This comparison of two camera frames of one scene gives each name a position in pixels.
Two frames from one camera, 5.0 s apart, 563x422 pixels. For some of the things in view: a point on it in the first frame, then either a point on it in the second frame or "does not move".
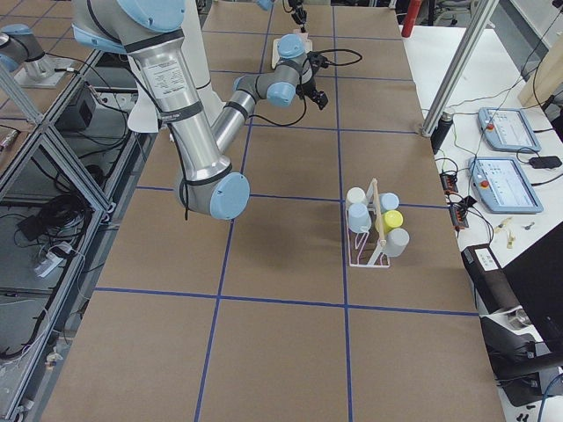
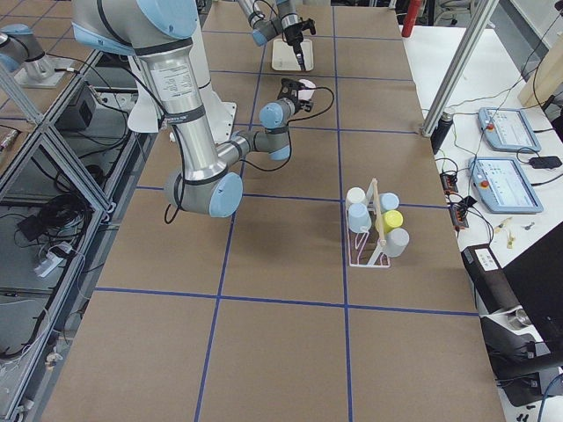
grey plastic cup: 397,241 does not move
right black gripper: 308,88 -> 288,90
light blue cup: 388,201 does not move
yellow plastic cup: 391,219 does not move
